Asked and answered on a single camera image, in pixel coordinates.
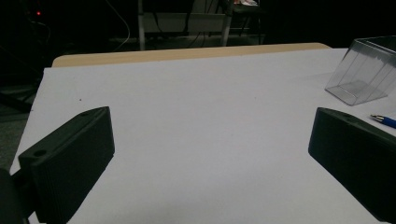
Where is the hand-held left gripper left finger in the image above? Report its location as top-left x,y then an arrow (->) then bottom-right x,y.
18,105 -> 116,224

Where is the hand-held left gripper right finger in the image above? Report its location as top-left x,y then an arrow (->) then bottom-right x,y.
307,106 -> 396,224

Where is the blue ballpoint pen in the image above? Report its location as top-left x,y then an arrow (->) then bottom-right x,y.
369,114 -> 396,130

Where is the clear plastic box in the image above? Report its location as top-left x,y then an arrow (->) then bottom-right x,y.
324,35 -> 396,106

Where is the white table cover sheet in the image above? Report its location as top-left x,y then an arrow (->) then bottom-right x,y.
8,48 -> 396,224

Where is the metal stand leg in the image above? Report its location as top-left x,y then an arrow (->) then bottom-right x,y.
137,0 -> 147,51
219,0 -> 235,47

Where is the white cable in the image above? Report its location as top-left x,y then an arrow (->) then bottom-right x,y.
104,0 -> 132,52

